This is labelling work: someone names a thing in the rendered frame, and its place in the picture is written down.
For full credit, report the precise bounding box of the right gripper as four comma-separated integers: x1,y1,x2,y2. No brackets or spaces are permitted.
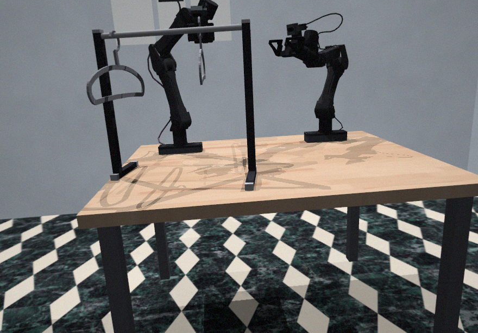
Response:
187,3,215,43

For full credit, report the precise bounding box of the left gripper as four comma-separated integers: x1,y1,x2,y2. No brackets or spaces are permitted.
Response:
269,31,308,59

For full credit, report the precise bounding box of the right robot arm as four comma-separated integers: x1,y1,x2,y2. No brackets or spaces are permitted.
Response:
148,0,218,149

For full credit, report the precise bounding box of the black metal hanging rack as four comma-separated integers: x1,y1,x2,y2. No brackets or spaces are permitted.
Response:
92,19,256,191

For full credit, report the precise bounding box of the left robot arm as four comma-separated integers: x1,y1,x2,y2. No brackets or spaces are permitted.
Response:
286,23,349,136

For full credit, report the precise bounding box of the grey clothes hanger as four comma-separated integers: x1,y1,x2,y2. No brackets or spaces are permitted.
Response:
198,16,206,85
86,39,144,105

